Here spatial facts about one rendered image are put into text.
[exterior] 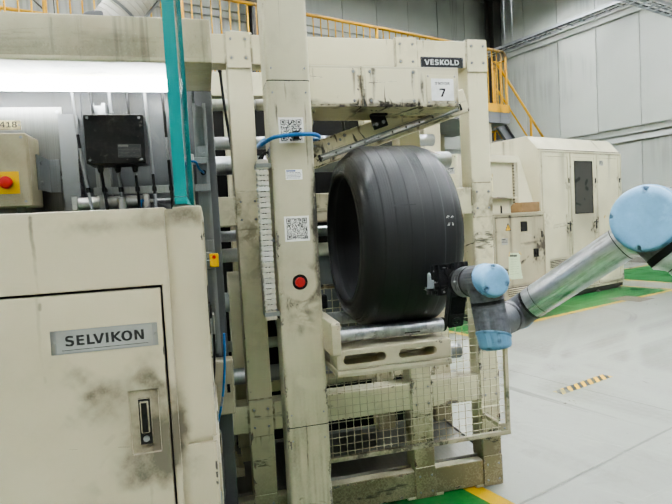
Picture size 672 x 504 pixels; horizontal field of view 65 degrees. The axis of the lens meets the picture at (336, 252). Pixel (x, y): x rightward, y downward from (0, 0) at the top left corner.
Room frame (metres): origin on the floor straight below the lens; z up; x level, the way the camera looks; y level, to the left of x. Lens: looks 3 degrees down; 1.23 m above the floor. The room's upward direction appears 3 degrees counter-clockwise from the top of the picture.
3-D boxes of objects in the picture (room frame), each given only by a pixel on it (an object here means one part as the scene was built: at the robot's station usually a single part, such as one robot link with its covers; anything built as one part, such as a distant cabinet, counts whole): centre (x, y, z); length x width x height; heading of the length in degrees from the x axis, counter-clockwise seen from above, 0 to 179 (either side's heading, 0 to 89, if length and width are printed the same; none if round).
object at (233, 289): (2.41, 0.47, 0.61); 0.33 x 0.06 x 0.86; 14
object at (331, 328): (1.67, 0.06, 0.90); 0.40 x 0.03 x 0.10; 14
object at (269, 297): (1.58, 0.20, 1.19); 0.05 x 0.04 x 0.48; 14
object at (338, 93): (2.03, -0.17, 1.71); 0.61 x 0.25 x 0.15; 104
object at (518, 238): (6.23, -1.98, 0.62); 0.91 x 0.58 x 1.25; 122
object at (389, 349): (1.57, -0.15, 0.84); 0.36 x 0.09 x 0.06; 104
